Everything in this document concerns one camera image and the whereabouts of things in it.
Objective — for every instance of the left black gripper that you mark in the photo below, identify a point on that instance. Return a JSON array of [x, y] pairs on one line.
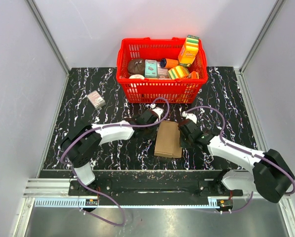
[[152, 136]]

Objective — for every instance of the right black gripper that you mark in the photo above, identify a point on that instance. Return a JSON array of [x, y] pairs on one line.
[[182, 144]]

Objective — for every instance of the brown cardboard box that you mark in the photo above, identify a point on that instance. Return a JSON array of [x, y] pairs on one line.
[[167, 143]]

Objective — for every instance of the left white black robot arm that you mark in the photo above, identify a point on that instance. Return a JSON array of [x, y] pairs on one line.
[[83, 140]]

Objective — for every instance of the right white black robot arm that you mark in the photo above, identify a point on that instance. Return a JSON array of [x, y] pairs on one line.
[[264, 172]]

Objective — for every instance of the small pink card box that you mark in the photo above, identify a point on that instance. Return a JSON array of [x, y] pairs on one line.
[[96, 99]]

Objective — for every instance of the small orange box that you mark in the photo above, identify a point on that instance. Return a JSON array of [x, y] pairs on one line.
[[193, 75]]

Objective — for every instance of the teal small box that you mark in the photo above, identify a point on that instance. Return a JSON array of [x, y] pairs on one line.
[[150, 68]]

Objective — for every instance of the red plastic shopping basket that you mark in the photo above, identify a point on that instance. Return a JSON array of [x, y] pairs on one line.
[[148, 89]]

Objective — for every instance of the white round container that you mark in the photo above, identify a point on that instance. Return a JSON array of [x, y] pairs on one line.
[[137, 76]]

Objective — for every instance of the pink white packet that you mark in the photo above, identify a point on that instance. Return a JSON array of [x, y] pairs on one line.
[[162, 73]]

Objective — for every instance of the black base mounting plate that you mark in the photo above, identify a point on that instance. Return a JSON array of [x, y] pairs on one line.
[[204, 183]]

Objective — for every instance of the yellow green sponge pack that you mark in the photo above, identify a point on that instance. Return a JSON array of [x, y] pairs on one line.
[[178, 72]]

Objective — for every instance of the brown round bun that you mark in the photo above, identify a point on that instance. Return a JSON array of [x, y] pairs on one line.
[[136, 66]]

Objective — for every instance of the orange blue capped bottle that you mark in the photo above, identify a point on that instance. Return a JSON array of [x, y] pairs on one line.
[[168, 63]]

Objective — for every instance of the tall orange sponge pack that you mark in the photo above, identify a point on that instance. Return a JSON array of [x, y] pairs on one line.
[[189, 51]]

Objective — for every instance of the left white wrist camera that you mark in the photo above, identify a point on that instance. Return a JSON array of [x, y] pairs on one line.
[[159, 111]]

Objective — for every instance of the right aluminium corner post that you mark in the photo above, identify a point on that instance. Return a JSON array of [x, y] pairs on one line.
[[262, 33]]

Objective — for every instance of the aluminium corner post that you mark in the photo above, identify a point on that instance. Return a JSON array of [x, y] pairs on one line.
[[47, 34], [262, 33]]

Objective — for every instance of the aluminium front rail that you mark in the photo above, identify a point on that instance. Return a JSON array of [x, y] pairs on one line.
[[69, 193]]

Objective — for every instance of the left aluminium corner post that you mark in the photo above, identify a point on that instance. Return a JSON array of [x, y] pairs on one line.
[[47, 34]]

